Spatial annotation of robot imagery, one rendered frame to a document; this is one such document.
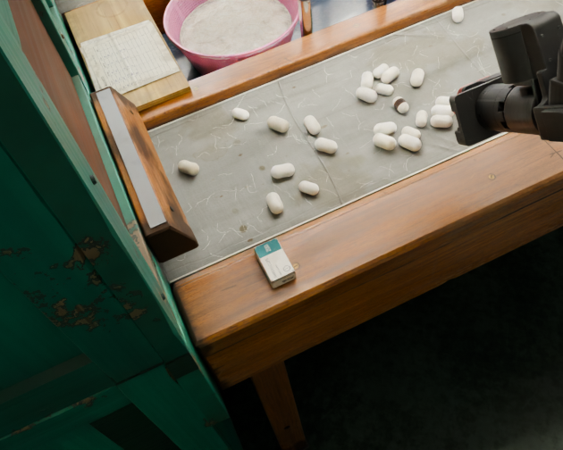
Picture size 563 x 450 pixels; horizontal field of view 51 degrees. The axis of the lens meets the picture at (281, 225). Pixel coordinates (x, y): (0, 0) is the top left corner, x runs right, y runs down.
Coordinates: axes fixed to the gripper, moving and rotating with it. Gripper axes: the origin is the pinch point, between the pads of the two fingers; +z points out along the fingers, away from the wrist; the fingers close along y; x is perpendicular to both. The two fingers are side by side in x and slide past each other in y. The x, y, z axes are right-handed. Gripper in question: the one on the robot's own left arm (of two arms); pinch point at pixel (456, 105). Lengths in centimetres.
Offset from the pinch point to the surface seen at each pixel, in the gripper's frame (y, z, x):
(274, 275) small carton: 32.1, -1.8, 11.1
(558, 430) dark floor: -20, 29, 87
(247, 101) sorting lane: 21.7, 28.9, -8.6
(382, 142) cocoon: 7.2, 11.7, 3.4
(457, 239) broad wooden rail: 5.2, -0.1, 18.3
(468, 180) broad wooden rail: 0.5, 1.1, 11.2
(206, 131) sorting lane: 30.4, 26.5, -6.6
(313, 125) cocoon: 15.0, 17.9, -2.1
